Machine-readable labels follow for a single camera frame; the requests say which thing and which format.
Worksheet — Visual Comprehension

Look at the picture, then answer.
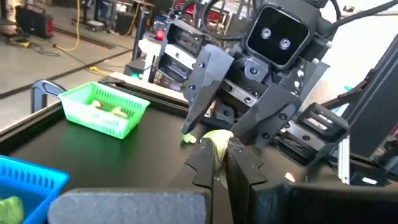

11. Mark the red black equipment case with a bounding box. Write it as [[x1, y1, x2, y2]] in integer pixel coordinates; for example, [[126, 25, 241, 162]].
[[14, 4, 55, 40]]

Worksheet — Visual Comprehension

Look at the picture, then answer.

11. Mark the green plastic basket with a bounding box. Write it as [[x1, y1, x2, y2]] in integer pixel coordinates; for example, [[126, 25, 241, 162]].
[[58, 81, 151, 140]]

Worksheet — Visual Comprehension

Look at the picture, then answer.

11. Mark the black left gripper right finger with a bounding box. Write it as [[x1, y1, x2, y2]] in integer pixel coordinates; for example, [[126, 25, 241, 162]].
[[226, 138, 398, 224]]

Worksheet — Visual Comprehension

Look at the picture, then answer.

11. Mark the black upright post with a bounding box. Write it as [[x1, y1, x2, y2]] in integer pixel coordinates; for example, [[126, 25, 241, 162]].
[[132, 6, 150, 62]]

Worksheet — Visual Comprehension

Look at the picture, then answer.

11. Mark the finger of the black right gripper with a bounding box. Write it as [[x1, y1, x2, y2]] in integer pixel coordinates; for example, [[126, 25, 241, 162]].
[[231, 84, 301, 149], [181, 44, 234, 135]]

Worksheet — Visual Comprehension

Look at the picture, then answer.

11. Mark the black table clamp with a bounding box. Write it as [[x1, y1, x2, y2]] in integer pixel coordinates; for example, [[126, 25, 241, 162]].
[[30, 80, 68, 114]]

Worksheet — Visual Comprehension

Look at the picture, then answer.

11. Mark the green toy bell pepper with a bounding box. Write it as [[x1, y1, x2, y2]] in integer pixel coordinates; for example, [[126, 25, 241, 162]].
[[0, 195, 25, 224]]

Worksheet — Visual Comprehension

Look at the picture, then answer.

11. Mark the blue plastic basket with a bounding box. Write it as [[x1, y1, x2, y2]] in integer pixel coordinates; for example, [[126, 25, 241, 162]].
[[0, 154, 70, 224]]

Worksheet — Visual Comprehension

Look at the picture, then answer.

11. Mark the yellow cable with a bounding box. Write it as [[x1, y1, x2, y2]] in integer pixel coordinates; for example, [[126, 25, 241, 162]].
[[52, 0, 81, 52]]

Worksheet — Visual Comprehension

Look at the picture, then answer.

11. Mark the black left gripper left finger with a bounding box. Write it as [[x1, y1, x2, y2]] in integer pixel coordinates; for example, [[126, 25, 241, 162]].
[[48, 139, 215, 224]]

